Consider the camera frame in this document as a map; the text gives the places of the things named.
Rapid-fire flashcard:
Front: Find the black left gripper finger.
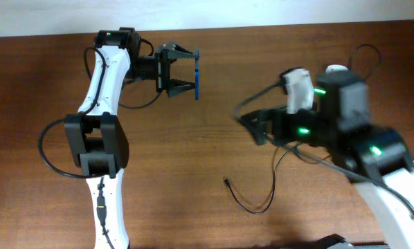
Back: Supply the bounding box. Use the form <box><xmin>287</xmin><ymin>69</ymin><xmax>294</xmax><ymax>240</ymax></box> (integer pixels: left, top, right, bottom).
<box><xmin>168</xmin><ymin>46</ymin><xmax>199</xmax><ymax>59</ymax></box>
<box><xmin>167</xmin><ymin>79</ymin><xmax>197</xmax><ymax>98</ymax></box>

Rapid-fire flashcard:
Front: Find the blue screen smartphone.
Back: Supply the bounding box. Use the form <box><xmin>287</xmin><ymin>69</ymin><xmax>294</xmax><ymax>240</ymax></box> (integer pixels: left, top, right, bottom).
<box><xmin>195</xmin><ymin>48</ymin><xmax>199</xmax><ymax>100</ymax></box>

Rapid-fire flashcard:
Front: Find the black charging cable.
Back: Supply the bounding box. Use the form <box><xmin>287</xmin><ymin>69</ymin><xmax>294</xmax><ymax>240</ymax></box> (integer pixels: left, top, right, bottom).
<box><xmin>223</xmin><ymin>44</ymin><xmax>382</xmax><ymax>215</ymax></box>

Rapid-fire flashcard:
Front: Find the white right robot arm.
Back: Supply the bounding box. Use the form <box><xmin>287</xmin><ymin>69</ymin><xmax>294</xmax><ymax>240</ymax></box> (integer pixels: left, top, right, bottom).
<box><xmin>232</xmin><ymin>68</ymin><xmax>414</xmax><ymax>248</ymax></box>

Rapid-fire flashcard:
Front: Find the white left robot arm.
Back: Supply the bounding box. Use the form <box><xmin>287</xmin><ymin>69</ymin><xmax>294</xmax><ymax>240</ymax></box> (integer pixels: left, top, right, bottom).
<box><xmin>64</xmin><ymin>28</ymin><xmax>199</xmax><ymax>248</ymax></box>

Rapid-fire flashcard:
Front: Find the white charger plug adapter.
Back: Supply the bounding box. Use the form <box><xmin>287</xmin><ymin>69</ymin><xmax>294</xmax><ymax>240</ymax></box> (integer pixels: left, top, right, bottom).
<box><xmin>325</xmin><ymin>64</ymin><xmax>348</xmax><ymax>73</ymax></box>

